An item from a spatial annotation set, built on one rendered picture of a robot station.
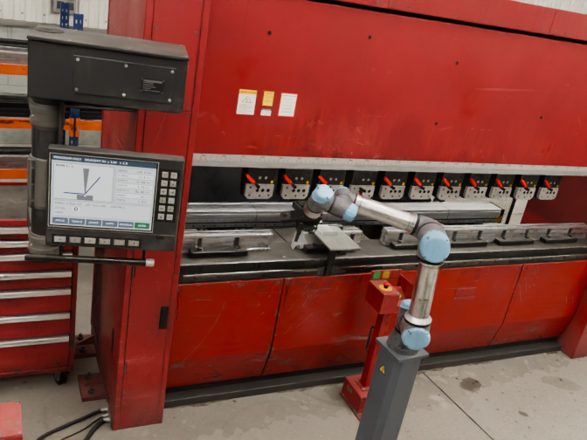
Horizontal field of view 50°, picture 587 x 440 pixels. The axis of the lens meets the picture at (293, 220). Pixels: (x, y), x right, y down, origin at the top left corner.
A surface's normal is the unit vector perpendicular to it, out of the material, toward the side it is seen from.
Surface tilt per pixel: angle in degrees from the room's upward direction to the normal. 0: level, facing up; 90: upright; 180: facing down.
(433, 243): 82
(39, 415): 0
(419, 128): 90
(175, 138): 90
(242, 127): 90
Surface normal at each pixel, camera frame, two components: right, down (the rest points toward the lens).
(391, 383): -0.28, 0.32
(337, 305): 0.40, 0.42
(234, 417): 0.17, -0.91
